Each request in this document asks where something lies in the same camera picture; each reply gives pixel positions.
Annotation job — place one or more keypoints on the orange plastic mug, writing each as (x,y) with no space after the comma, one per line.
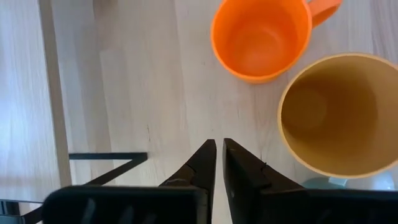
(258,40)

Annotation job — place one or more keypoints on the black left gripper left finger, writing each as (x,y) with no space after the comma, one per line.
(202,171)

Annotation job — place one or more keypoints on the mustard yellow plastic cup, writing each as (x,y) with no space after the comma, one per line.
(339,118)

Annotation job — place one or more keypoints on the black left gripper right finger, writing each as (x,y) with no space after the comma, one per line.
(242,180)

